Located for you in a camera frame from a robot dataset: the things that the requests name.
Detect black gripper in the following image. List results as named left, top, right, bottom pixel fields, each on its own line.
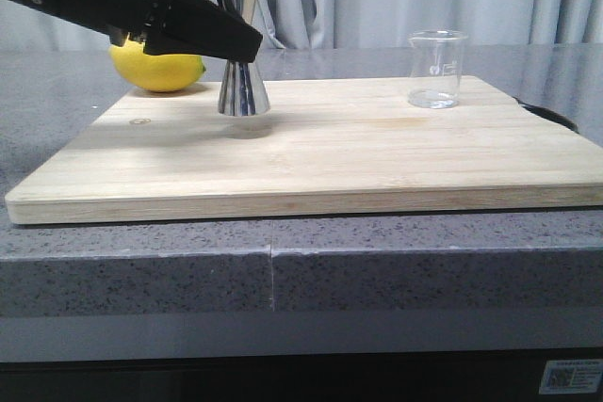
left=9, top=0, right=263, bottom=63

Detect silver double jigger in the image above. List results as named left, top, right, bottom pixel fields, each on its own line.
left=219, top=0, right=270, bottom=118

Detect small glass beaker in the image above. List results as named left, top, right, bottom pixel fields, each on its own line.
left=408, top=29, right=468, bottom=109

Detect yellow lemon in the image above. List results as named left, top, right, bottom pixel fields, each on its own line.
left=108, top=40, right=205, bottom=92

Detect wooden cutting board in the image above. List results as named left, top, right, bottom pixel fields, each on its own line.
left=6, top=76, right=602, bottom=224

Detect white QR label sticker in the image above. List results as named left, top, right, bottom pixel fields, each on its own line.
left=538, top=359, right=602, bottom=395

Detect black cutting board handle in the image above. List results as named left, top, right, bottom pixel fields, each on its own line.
left=514, top=97, right=579, bottom=134

